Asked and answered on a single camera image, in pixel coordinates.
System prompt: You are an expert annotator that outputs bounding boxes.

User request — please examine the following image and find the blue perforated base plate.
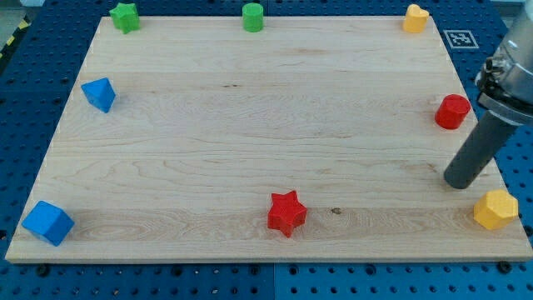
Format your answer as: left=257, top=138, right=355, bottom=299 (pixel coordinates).
left=1, top=1, right=532, bottom=299

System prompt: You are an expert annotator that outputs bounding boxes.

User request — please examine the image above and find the yellow hexagon block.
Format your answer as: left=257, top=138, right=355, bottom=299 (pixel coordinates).
left=474, top=189, right=519, bottom=230

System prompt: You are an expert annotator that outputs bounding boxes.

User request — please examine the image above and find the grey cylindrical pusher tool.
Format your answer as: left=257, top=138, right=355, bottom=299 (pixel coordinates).
left=444, top=111, right=519, bottom=189

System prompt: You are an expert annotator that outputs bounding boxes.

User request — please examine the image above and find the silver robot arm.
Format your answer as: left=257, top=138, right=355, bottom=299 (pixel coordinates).
left=444, top=1, right=532, bottom=189

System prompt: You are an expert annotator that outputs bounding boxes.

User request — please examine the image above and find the green cylinder block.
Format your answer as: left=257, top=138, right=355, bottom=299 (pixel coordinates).
left=242, top=2, right=264, bottom=33

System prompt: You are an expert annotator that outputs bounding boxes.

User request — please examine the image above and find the yellow heart block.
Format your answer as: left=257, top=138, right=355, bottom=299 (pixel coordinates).
left=402, top=3, right=430, bottom=33

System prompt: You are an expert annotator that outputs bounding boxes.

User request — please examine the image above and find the green star block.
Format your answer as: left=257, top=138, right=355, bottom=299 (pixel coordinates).
left=109, top=2, right=141, bottom=34

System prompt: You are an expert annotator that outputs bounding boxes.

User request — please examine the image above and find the red star block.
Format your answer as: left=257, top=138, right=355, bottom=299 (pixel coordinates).
left=267, top=190, right=307, bottom=238

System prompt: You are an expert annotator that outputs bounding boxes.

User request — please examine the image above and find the blue triangle block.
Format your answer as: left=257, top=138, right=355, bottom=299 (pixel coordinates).
left=81, top=77, right=116, bottom=113

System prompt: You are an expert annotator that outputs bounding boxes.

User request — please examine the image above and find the red cylinder block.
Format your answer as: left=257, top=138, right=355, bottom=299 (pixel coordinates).
left=434, top=94, right=471, bottom=130

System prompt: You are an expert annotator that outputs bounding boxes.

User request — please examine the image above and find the wooden board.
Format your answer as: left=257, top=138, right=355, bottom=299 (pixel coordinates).
left=6, top=16, right=532, bottom=264

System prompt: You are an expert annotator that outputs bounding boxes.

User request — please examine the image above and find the blue cube block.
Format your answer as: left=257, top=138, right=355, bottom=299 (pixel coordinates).
left=22, top=201, right=75, bottom=247

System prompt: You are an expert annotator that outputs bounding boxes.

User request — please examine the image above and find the white fiducial marker tag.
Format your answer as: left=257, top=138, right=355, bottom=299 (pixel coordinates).
left=443, top=29, right=479, bottom=49

